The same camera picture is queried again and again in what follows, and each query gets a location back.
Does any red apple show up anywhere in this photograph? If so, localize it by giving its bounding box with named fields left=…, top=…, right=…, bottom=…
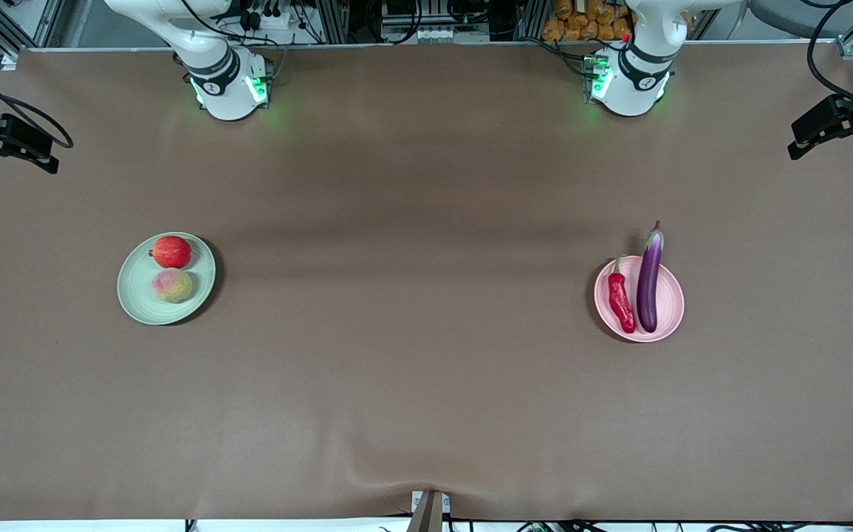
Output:
left=148, top=235, right=193, bottom=270

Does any yellow pink peach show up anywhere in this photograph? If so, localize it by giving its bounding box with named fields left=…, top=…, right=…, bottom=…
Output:
left=151, top=268, right=194, bottom=304

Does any purple eggplant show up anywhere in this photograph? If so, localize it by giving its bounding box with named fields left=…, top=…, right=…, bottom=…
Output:
left=636, top=220, right=665, bottom=334

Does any red chili pepper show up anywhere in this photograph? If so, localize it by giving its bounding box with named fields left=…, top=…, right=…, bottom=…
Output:
left=608, top=256, right=637, bottom=335

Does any grey office chair seat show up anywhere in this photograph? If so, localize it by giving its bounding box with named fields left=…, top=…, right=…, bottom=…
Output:
left=750, top=0, right=853, bottom=38

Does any green round plate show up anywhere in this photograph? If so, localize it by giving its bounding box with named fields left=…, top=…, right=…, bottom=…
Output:
left=117, top=232, right=217, bottom=326

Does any pink round plate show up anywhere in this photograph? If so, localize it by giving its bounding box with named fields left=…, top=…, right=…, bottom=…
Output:
left=594, top=256, right=685, bottom=344

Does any pile of orange items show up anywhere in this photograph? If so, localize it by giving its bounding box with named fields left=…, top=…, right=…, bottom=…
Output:
left=542, top=0, right=635, bottom=43

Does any white power strip with plugs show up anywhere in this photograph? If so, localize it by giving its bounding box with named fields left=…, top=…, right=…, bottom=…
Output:
left=238, top=0, right=294, bottom=32

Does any dark equipment rack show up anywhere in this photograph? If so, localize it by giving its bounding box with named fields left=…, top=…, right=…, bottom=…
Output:
left=345, top=0, right=545, bottom=44

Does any brown table cloth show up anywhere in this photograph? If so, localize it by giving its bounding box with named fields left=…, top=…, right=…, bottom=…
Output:
left=0, top=41, right=853, bottom=522

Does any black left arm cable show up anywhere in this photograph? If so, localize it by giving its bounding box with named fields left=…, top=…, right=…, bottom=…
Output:
left=807, top=0, right=853, bottom=113

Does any grey metal bracket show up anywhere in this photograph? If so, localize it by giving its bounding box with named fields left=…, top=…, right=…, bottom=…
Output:
left=408, top=489, right=453, bottom=532

